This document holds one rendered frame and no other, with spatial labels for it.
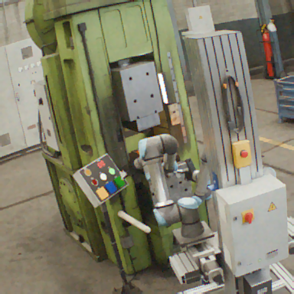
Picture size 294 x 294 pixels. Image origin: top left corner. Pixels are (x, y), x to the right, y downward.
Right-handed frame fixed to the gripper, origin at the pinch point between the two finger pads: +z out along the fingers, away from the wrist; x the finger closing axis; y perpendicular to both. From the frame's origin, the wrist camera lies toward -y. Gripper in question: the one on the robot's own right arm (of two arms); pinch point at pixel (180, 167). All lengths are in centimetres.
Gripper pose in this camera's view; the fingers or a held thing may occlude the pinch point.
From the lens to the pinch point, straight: 365.2
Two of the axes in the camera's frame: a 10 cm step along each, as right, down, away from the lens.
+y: 2.0, 9.3, 3.0
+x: 8.5, -3.1, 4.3
